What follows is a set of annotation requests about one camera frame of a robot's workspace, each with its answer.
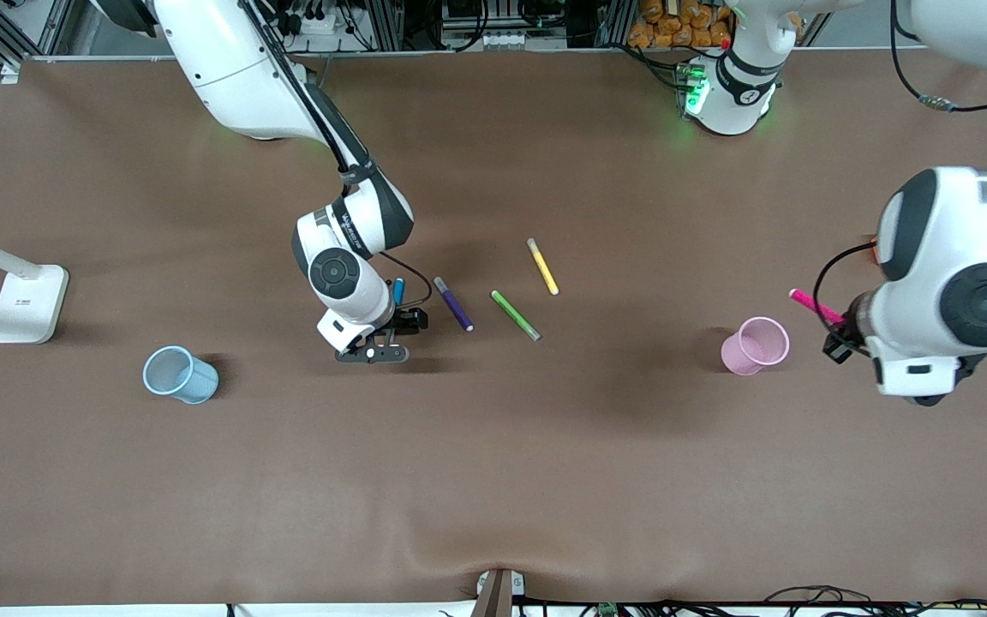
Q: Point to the pink mesh cup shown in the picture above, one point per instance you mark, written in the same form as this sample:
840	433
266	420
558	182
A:
738	356

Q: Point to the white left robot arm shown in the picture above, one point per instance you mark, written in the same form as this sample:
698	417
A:
956	257

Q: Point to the green marker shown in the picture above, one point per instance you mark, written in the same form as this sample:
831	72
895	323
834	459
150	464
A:
512	313

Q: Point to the pink marker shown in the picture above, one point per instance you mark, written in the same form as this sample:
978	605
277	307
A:
810	302

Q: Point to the light blue mesh cup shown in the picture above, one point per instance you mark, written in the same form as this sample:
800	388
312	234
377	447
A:
194	381

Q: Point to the white lamp stand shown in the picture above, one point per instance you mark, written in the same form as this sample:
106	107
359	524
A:
26	304

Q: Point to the yellow marker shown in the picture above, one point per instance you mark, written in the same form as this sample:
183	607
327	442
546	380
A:
543	267

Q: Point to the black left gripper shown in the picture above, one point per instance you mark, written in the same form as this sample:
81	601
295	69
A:
840	345

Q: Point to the metal table clamp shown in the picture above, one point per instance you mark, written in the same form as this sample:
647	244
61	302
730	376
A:
493	596

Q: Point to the blue marker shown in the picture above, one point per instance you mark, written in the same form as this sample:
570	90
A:
397	291

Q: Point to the green circuit board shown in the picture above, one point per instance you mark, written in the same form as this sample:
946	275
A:
607	610

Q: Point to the purple marker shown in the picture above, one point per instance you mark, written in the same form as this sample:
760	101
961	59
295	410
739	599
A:
454	305

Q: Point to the grey metal equipment rack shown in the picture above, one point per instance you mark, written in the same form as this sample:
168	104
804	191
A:
502	38

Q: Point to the orange snack bag pile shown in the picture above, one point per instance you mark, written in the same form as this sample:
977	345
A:
673	30

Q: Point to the white power strip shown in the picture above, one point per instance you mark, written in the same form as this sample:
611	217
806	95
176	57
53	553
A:
314	24

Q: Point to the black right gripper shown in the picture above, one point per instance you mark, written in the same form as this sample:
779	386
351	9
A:
409	320

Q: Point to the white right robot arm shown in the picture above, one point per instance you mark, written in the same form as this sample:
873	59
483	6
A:
228	68

